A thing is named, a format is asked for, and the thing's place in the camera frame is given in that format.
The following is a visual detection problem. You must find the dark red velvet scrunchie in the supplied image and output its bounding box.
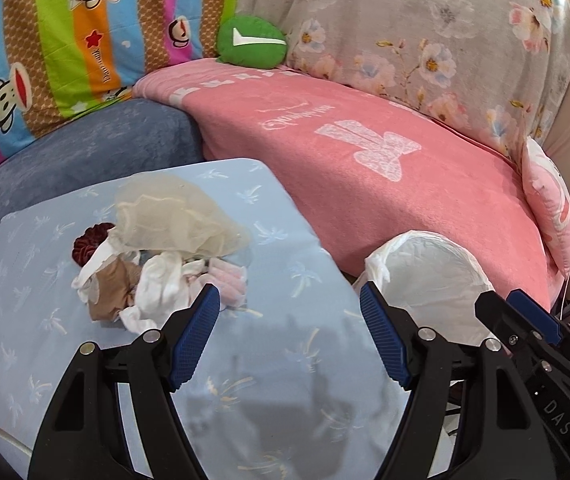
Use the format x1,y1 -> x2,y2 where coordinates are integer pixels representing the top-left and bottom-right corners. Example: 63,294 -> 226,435
71,222 -> 114,266

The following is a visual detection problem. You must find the pink cartoon pillow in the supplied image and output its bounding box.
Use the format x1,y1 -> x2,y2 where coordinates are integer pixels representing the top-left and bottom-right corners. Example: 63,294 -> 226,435
520,138 -> 570,278

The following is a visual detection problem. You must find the pink towel blanket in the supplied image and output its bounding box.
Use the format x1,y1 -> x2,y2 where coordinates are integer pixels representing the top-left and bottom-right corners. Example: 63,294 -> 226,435
133,58 -> 563,308

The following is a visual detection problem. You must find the beige mesh hair net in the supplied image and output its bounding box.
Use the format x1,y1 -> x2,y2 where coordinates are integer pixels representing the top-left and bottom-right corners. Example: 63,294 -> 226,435
108,172 -> 250,258

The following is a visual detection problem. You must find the grey floral quilt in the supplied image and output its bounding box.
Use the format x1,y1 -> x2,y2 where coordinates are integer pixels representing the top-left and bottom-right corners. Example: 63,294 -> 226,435
237,0 -> 570,160

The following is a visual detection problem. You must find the green check mark cushion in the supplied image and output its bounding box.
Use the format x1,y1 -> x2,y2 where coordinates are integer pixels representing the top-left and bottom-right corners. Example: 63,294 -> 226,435
217,15 -> 287,70

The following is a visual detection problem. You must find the blue-grey velvet pillow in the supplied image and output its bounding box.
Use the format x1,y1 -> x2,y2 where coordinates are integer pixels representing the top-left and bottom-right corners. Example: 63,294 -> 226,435
0,99 -> 204,220

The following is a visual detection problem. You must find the white sock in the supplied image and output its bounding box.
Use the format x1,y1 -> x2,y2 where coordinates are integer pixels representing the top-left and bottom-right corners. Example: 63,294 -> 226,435
72,240 -> 203,334

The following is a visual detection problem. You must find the white power cord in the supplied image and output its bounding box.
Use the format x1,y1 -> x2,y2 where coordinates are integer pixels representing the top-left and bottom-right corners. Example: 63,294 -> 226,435
0,416 -> 33,458

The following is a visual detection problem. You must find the pink cloth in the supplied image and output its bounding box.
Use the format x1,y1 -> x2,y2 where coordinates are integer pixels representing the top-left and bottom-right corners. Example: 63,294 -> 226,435
187,258 -> 247,310

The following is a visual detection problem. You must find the colourful monkey print pillow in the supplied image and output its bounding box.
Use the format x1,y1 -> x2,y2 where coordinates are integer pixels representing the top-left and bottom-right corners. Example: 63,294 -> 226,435
0,0 -> 236,164

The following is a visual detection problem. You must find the brown sheer stocking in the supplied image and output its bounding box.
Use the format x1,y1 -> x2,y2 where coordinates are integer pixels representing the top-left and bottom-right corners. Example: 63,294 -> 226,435
87,257 -> 142,321

